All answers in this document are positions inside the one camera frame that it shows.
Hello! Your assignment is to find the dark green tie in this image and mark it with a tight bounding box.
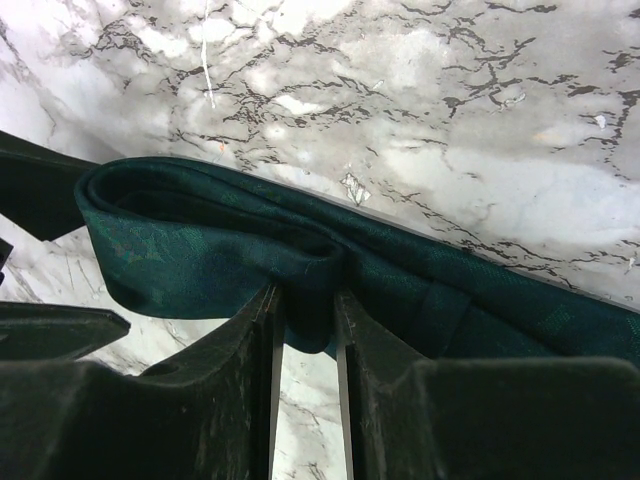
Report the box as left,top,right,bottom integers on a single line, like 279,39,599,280
75,157,639,363

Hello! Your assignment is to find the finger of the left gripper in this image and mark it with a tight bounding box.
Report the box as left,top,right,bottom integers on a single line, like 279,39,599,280
0,132,97,241
0,302,130,361

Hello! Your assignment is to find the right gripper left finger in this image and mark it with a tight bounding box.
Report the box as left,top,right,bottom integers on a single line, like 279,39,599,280
1,285,284,479

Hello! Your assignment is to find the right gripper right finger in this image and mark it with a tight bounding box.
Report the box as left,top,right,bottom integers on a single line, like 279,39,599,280
334,290,639,479

